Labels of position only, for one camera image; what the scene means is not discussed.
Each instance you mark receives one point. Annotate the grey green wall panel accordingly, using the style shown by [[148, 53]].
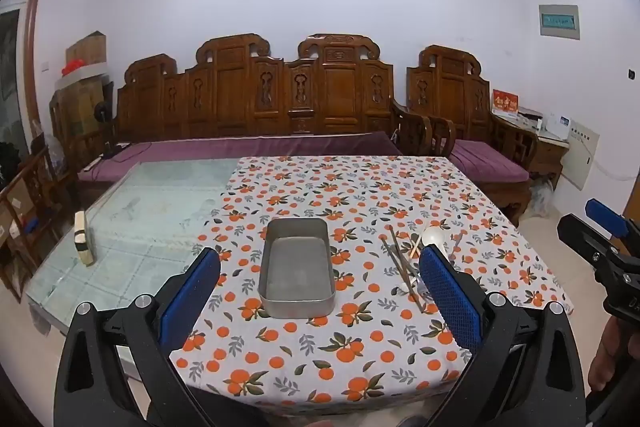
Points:
[[559, 22]]

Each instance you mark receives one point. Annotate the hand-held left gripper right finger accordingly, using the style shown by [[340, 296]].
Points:
[[450, 302]]

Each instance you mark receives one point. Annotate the orange fruit print tablecloth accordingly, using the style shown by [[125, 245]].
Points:
[[350, 187]]

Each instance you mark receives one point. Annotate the light wooden chopstick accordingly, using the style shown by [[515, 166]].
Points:
[[416, 247]]

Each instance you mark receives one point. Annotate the person's right hand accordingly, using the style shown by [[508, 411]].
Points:
[[604, 357]]

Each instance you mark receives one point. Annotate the brown wooden chopstick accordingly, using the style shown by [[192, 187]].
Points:
[[400, 252], [406, 274]]

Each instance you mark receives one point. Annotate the black wall socket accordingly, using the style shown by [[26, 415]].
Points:
[[631, 74]]

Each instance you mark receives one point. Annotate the wooden door frame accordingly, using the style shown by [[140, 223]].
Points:
[[36, 32]]

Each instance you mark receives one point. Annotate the wooden side table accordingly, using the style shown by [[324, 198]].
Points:
[[547, 157]]

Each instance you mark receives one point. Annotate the carved wooden armchair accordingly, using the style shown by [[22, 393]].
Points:
[[450, 92]]

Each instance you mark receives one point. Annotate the rectangular metal tray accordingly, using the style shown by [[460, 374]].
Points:
[[295, 267]]

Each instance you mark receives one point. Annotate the beige block with black band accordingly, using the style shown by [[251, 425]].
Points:
[[84, 239]]

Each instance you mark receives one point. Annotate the black standing fan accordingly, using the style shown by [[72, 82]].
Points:
[[103, 113]]

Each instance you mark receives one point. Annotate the red box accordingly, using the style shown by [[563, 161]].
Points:
[[505, 102]]

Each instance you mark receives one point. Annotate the purple armchair cushion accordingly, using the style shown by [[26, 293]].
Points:
[[480, 157]]

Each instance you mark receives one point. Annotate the clear plastic bag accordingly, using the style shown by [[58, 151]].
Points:
[[541, 197]]

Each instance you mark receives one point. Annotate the cardboard box on shelf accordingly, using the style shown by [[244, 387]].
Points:
[[87, 49]]

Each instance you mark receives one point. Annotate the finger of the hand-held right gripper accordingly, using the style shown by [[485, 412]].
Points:
[[602, 213], [575, 229]]

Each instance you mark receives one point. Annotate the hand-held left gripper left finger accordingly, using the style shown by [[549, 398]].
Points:
[[192, 297]]

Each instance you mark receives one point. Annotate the white wall distribution box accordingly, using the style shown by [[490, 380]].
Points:
[[580, 157]]

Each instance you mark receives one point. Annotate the carved wooden sofa bench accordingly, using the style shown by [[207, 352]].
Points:
[[230, 97]]

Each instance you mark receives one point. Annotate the wooden chair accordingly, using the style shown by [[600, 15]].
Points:
[[30, 207]]

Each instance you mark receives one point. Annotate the large white plastic spoon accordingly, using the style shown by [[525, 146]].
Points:
[[434, 238]]

